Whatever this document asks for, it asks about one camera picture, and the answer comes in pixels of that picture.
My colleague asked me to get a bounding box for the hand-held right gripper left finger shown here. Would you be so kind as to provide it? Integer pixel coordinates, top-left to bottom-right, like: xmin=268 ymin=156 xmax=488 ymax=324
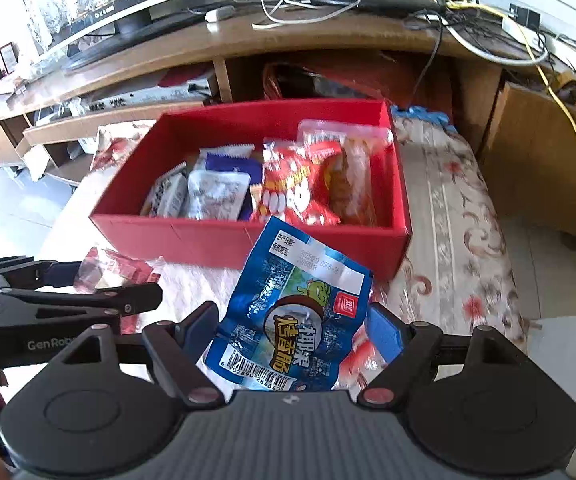
xmin=63 ymin=301 xmax=223 ymax=407

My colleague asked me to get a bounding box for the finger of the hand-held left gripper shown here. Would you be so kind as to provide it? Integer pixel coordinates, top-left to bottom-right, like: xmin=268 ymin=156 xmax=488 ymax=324
xmin=8 ymin=282 xmax=163 ymax=317
xmin=0 ymin=256 xmax=83 ymax=292

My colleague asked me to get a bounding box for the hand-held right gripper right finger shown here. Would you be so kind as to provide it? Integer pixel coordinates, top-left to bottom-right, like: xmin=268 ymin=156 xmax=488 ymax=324
xmin=359 ymin=302 xmax=508 ymax=407

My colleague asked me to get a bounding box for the pink snack packet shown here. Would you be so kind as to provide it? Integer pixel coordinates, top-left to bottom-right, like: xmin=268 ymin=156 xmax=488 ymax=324
xmin=73 ymin=247 xmax=163 ymax=296

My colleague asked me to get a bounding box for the red cardboard box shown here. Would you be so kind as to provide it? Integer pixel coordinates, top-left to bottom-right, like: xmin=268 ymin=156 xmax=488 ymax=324
xmin=89 ymin=99 xmax=413 ymax=281

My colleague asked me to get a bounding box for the blue sausage packet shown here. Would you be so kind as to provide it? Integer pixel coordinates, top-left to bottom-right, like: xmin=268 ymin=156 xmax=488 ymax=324
xmin=204 ymin=215 xmax=375 ymax=393

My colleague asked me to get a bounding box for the green white snack packet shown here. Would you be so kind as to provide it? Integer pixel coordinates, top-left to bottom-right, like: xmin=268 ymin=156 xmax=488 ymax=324
xmin=140 ymin=162 xmax=189 ymax=218

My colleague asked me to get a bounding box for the grey white printed packet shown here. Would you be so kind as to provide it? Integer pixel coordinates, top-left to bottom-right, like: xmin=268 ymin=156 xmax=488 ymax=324
xmin=186 ymin=170 xmax=251 ymax=221

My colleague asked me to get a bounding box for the orange snack packet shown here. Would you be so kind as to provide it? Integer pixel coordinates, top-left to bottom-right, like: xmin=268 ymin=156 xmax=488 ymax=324
xmin=298 ymin=119 xmax=393 ymax=226

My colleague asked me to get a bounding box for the purple wafer biscuit packet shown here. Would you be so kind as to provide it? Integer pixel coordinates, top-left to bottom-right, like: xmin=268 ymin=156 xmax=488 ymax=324
xmin=205 ymin=152 xmax=263 ymax=186

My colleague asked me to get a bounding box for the red yellow snack packet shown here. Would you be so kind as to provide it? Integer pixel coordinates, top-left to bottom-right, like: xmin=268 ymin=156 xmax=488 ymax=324
xmin=250 ymin=137 xmax=343 ymax=226

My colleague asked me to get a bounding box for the silver white snack packet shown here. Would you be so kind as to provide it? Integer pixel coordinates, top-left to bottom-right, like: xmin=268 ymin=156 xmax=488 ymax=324
xmin=199 ymin=144 xmax=256 ymax=161

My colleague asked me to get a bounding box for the floral tablecloth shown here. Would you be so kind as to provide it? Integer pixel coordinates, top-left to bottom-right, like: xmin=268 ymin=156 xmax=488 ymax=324
xmin=38 ymin=110 xmax=526 ymax=391

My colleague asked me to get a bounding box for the white paper sheet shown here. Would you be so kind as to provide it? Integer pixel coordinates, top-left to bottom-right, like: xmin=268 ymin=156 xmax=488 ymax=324
xmin=528 ymin=316 xmax=576 ymax=401

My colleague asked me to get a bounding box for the blue foam mat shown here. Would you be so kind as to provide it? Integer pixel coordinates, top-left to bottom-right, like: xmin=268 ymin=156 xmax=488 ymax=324
xmin=393 ymin=105 xmax=461 ymax=133

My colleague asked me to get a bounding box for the wooden cabinet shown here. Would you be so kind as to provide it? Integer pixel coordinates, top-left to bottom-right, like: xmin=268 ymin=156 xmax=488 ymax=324
xmin=478 ymin=80 xmax=576 ymax=246

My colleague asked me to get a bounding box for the red orange bag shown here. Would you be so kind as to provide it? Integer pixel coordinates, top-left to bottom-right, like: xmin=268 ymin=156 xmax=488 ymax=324
xmin=263 ymin=60 xmax=453 ymax=111

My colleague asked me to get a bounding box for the flat screen television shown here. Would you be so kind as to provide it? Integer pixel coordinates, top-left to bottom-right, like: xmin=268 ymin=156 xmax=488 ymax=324
xmin=28 ymin=0 xmax=259 ymax=71

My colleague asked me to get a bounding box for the small white device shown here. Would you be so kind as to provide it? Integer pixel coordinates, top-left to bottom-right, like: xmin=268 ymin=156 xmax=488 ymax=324
xmin=204 ymin=6 xmax=237 ymax=23

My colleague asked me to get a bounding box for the wooden TV stand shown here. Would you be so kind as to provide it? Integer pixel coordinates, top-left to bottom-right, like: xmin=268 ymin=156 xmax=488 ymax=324
xmin=0 ymin=0 xmax=576 ymax=186

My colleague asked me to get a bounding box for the white power strip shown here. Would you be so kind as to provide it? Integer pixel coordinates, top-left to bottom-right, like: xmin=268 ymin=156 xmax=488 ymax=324
xmin=502 ymin=15 xmax=576 ymax=68

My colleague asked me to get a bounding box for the black power adapter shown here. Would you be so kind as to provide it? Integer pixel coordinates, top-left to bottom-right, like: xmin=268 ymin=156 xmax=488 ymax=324
xmin=509 ymin=4 xmax=541 ymax=28

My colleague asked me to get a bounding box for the small picture frame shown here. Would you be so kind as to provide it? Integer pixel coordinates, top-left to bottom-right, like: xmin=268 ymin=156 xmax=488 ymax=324
xmin=0 ymin=44 xmax=19 ymax=76

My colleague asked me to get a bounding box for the black cable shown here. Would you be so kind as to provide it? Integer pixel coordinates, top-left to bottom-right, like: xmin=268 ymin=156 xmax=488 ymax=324
xmin=403 ymin=15 xmax=443 ymax=111

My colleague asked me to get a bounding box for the thick white cable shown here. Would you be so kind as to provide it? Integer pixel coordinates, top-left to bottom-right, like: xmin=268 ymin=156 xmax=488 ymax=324
xmin=420 ymin=10 xmax=551 ymax=66

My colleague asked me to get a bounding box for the thin white cable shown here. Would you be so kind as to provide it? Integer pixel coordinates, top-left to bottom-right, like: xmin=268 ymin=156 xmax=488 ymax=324
xmin=253 ymin=0 xmax=361 ymax=30

